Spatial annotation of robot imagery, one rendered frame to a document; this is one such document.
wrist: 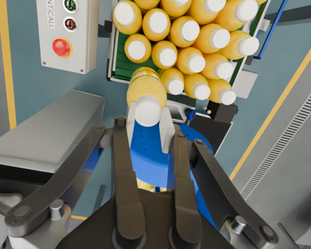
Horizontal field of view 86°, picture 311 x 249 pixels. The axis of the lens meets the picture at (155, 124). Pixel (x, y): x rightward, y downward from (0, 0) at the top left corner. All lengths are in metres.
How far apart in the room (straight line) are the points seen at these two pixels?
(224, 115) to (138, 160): 0.36
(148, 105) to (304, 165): 2.68
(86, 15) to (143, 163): 0.35
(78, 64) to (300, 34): 1.83
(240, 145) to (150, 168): 1.79
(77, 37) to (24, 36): 1.36
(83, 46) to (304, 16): 0.64
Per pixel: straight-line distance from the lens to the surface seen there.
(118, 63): 0.63
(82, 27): 0.44
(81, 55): 0.45
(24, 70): 1.85
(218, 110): 0.61
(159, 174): 0.40
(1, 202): 0.85
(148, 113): 0.23
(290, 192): 3.10
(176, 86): 0.43
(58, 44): 0.45
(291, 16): 0.78
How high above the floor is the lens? 1.52
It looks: 63 degrees down
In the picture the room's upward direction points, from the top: 173 degrees clockwise
